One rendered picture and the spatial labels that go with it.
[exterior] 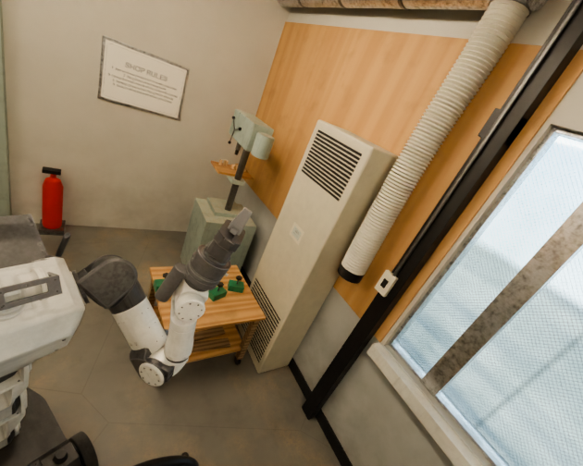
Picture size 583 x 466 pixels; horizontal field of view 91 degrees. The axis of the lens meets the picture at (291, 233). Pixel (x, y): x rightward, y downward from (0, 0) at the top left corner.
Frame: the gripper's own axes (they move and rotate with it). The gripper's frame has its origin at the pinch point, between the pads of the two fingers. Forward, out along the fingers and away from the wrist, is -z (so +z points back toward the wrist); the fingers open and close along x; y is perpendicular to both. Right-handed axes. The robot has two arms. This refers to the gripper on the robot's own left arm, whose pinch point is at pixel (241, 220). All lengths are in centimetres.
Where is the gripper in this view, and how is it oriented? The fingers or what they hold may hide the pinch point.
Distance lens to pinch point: 65.7
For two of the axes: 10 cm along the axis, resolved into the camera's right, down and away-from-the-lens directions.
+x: 0.3, 3.1, -9.5
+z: -6.0, 7.7, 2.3
